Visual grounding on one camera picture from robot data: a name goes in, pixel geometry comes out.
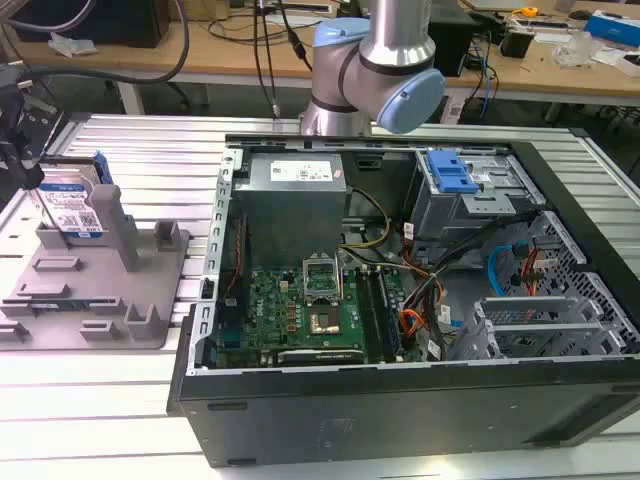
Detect hard disk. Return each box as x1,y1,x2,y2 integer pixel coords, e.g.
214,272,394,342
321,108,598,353
35,151,112,240

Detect metal disk bay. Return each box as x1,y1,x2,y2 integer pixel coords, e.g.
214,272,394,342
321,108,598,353
413,148,547,242

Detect RAM stick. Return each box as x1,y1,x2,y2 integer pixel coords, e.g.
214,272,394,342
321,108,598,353
28,298,92,310

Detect grey parts rack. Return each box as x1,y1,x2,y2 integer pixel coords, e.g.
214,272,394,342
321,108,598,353
0,183,194,352

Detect wooden desk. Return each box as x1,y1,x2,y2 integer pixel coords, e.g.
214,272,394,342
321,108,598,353
439,0,640,109
9,0,321,116

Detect grey power supply unit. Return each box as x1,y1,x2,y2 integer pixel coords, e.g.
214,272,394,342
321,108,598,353
231,152,350,262

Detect green motherboard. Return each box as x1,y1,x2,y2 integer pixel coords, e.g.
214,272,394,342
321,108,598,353
214,264,417,367

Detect metal socket cover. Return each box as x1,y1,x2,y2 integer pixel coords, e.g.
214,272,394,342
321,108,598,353
301,256,342,307

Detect CPU socket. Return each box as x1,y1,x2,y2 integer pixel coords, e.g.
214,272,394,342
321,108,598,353
305,304,345,338

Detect black graphics card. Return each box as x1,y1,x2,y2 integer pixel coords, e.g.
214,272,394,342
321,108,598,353
276,348,365,367

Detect black RAM slot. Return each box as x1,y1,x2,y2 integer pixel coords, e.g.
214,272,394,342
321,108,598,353
373,267,401,362
355,267,384,365

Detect blue plastic bay latch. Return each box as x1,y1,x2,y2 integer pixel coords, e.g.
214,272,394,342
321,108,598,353
426,148,480,195

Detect black desktop computer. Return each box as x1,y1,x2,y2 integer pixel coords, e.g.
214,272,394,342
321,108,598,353
428,7,479,78

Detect black open PC case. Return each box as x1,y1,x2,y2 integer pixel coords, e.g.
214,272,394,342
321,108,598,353
166,131,640,469

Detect small black box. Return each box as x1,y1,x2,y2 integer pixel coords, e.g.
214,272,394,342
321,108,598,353
499,27,537,58

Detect blue cardboard box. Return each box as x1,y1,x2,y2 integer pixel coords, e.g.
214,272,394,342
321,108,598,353
583,10,640,50

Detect thick grey cable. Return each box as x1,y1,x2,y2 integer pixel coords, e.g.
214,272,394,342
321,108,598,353
18,0,193,87

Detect black hanging cable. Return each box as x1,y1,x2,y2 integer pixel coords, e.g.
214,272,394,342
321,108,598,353
252,0,315,120

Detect yellow and black wire bundle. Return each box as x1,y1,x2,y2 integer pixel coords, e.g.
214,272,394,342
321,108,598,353
338,185,393,252

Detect orange wire bundle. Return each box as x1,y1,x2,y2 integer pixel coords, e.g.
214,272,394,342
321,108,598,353
398,308,418,352

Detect blue hanging cable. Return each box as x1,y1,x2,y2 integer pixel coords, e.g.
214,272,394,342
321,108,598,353
477,47,501,124

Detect blue wire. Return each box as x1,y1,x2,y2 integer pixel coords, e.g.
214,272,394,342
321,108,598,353
486,243,517,297

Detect red wire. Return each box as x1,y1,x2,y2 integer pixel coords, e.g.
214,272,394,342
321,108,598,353
518,240,542,297

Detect silver expansion slot bracket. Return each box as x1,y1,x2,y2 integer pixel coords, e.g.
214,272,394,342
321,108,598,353
473,294,581,321
483,319,604,346

